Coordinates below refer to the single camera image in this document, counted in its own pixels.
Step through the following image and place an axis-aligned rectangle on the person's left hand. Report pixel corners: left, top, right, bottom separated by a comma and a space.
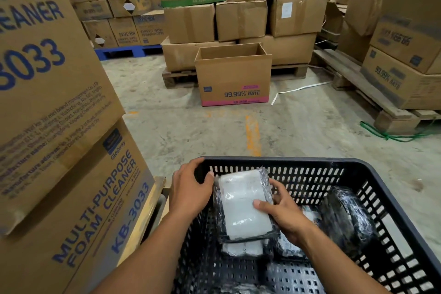
168, 157, 215, 223

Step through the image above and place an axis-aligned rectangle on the plain wide cardboard box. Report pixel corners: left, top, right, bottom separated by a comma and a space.
161, 36, 237, 72
239, 32, 317, 66

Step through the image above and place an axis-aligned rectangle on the large blue-print cardboard box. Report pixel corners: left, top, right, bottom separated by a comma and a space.
0, 0, 125, 236
0, 117, 156, 294

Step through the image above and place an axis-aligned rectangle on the black plastic crate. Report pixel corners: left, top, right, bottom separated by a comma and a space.
172, 156, 441, 294

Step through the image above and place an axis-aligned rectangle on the long wooden pallet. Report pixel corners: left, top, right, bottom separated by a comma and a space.
311, 48, 441, 136

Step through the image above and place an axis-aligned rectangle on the open pink-striped cardboard box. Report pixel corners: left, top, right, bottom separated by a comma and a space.
194, 42, 273, 107

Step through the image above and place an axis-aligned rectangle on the stack of small blue-print boxes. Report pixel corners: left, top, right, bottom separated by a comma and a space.
62, 0, 168, 49

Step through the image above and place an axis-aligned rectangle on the white strap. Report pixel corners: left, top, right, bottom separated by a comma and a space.
270, 80, 333, 106

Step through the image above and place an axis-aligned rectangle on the black plastic-wrapped bundle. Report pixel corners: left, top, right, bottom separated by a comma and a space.
318, 186, 378, 257

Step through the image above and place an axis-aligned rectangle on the blue plastic pallet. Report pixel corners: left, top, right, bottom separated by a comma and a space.
94, 44, 163, 61

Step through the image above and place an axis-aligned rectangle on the person's right forearm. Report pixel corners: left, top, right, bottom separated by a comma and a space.
297, 225, 391, 294

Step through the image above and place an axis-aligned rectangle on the white-label cardboard box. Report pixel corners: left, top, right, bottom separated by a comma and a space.
269, 0, 329, 38

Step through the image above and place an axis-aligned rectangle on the person's left forearm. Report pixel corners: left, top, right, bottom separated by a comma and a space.
91, 213, 196, 294

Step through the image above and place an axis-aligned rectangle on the green strap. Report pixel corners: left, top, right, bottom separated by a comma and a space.
359, 120, 441, 143

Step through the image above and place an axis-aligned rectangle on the person's right hand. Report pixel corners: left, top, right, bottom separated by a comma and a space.
253, 178, 316, 245

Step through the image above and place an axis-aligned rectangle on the grey-striped cardboard box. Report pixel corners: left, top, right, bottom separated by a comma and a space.
359, 45, 441, 110
369, 0, 441, 75

